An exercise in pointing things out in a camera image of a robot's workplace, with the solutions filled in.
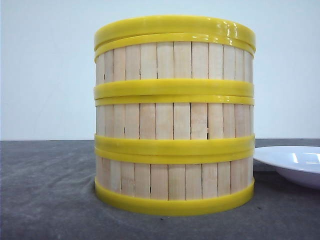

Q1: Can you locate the bamboo steamer drawer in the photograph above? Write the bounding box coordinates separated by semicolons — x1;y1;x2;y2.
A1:
93;146;256;217

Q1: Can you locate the white plate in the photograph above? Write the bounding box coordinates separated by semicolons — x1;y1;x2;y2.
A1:
254;146;320;190

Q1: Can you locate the woven bamboo steamer lid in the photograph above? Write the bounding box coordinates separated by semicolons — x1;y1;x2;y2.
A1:
94;15;256;52

